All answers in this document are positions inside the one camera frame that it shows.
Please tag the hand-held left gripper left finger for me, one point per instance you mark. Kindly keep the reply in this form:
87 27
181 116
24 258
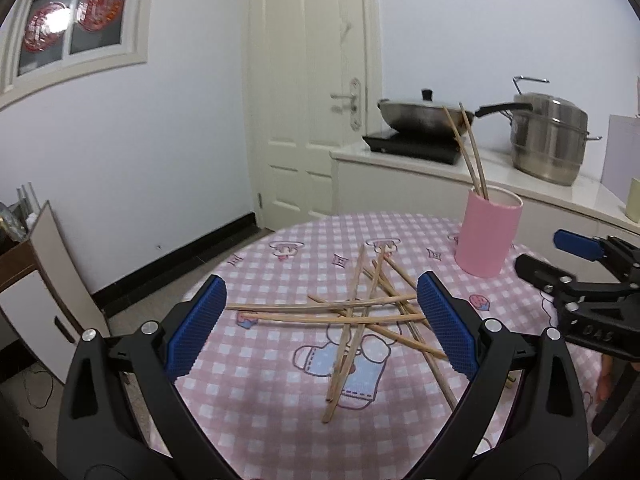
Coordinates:
197 330

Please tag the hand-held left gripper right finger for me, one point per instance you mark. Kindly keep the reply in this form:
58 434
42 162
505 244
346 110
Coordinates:
445 320

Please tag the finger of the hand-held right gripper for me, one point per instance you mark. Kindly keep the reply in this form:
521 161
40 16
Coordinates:
537 270
575 244

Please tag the pink cup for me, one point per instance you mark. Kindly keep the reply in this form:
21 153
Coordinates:
485 240

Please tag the pile of wooden chopsticks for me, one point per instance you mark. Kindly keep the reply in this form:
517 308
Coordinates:
360 310

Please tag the person's right hand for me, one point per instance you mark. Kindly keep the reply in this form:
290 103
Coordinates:
604 377

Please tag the pale yellow cup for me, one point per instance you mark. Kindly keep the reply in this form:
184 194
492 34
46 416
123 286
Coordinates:
634 200

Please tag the pink checked tablecloth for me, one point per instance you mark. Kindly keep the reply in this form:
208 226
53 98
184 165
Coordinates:
280 370

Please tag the white board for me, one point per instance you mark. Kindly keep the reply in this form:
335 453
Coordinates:
620 160

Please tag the steel steamer pot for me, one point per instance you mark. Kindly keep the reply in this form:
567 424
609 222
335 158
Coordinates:
545 140

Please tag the wooden chopstick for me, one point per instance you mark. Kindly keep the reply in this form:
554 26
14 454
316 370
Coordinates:
463 155
477 160

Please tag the white counter cabinet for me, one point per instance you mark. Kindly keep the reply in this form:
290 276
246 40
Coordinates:
400 190

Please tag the white wooden cabinet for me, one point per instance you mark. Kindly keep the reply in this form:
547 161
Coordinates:
30 310

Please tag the black induction cooker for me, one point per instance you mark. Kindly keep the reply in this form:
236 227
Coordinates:
410 149

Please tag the steel wok with lid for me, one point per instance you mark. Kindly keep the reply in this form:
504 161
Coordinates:
415 117

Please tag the white door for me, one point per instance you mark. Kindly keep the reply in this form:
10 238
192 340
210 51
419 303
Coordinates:
300 85

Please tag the white framed window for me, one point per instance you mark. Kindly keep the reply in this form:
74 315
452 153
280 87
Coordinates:
100 20

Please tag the red window decoration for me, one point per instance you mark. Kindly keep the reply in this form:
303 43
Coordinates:
45 27
100 10

